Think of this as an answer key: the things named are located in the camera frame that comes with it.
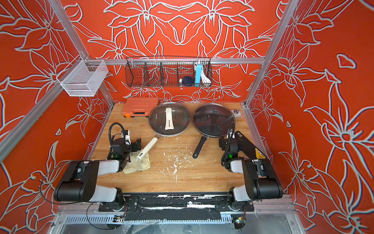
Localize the yellow cloth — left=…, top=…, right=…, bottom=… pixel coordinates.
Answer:
left=123, top=152, right=151, bottom=174

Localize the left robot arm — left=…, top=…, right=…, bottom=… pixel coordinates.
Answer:
left=54, top=122, right=142, bottom=207

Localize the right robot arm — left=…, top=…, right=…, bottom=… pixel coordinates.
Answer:
left=219, top=123, right=283, bottom=205

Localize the black plate with warning label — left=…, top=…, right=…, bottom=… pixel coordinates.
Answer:
left=234, top=131, right=267, bottom=160

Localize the black frying pan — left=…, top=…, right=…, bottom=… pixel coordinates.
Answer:
left=192, top=103, right=236, bottom=159

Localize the orange tool case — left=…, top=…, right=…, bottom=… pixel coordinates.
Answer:
left=122, top=97, right=159, bottom=118

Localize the blue round object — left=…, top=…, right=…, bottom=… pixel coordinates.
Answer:
left=181, top=76, right=194, bottom=87

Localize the light blue white brush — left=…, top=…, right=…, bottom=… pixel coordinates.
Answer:
left=194, top=60, right=211, bottom=86

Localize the clear plastic basket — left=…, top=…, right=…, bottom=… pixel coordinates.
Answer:
left=57, top=60, right=108, bottom=97

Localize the pan with white-handled lid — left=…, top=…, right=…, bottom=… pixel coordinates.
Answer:
left=148, top=102, right=191, bottom=137

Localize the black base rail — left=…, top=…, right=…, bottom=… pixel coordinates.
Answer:
left=98, top=192, right=255, bottom=223

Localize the black wire basket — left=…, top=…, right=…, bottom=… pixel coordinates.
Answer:
left=125, top=56, right=213, bottom=88

